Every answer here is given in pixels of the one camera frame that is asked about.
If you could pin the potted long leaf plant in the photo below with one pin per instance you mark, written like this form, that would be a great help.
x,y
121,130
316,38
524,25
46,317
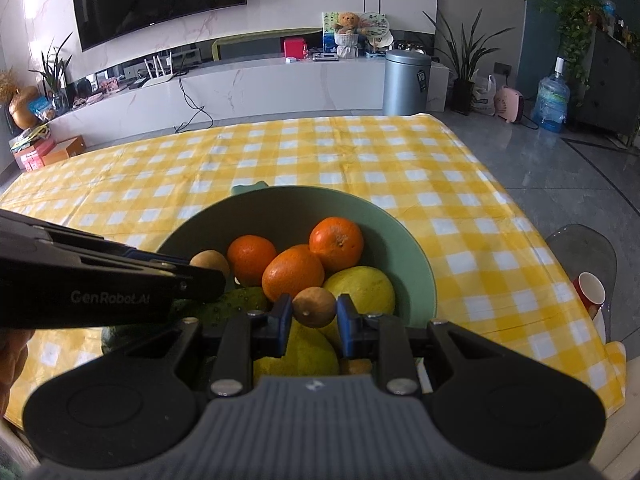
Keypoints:
x,y
465,70

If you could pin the white basket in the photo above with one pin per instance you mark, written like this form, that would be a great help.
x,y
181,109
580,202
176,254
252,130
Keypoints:
x,y
347,46

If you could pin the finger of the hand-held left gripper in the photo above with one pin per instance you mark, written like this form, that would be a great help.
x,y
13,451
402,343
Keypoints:
x,y
50,245

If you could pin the green picture card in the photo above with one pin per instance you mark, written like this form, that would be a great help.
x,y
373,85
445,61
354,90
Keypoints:
x,y
329,35

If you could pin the red and white cup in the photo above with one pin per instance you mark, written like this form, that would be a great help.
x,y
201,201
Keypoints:
x,y
590,292

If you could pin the blue snack bag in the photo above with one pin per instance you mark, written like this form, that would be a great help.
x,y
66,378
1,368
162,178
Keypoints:
x,y
40,109

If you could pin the yellow green pomelo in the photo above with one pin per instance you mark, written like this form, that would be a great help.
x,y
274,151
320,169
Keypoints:
x,y
305,355

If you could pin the small brown fruit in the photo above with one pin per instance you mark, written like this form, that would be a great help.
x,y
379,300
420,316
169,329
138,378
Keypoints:
x,y
314,307
210,262

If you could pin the green bowl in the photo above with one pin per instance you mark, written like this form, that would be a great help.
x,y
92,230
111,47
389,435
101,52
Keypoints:
x,y
390,240

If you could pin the glossy green fruit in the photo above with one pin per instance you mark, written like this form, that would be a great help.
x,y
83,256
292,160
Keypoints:
x,y
235,302

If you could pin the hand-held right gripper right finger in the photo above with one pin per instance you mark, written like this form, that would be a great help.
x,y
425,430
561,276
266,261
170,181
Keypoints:
x,y
350,330

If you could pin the white plastic bag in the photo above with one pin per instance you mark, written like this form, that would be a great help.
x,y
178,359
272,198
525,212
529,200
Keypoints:
x,y
482,97

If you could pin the stack of colourful boxes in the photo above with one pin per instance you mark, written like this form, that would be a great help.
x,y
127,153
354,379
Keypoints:
x,y
30,152

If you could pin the hanging ivy plant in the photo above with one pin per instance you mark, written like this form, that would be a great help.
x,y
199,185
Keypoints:
x,y
575,15

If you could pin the black television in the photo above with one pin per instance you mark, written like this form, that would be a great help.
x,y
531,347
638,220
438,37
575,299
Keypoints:
x,y
155,0

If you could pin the red box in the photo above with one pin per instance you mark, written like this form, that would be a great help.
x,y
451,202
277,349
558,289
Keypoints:
x,y
295,47

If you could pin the teddy bear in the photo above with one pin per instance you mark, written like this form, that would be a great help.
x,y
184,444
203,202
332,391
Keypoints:
x,y
349,22

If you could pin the yellow checked tablecloth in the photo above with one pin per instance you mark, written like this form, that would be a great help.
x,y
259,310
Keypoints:
x,y
350,160

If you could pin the golden acorn ornament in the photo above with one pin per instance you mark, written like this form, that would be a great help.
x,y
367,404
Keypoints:
x,y
24,110

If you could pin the transparent grey chair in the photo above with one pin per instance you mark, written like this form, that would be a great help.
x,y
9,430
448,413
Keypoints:
x,y
580,250

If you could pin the white marble television cabinet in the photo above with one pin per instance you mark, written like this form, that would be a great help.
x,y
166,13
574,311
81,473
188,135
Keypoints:
x,y
280,90

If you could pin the blue water bottle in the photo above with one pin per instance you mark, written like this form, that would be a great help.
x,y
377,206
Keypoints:
x,y
550,102

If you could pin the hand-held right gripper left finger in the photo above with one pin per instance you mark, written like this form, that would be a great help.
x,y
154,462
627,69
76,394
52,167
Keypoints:
x,y
280,325

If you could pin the dried flower bunch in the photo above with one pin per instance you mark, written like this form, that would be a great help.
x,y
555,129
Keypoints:
x,y
7,87

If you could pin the orange cardboard box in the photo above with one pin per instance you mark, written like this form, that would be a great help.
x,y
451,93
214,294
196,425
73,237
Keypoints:
x,y
65,151

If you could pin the potted orchid plant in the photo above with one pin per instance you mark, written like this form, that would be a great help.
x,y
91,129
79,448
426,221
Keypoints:
x,y
55,75

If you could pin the person's left hand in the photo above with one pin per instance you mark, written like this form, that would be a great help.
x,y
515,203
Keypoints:
x,y
12,360

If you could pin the pink heater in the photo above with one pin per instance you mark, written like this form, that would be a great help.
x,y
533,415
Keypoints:
x,y
509,105

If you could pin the round paper fan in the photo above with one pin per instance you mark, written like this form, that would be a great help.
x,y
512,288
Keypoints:
x,y
377,30

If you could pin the grey trash can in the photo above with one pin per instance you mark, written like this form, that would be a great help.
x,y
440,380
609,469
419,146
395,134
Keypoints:
x,y
406,85

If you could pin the white router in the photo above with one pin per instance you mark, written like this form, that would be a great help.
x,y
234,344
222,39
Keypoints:
x,y
152,77

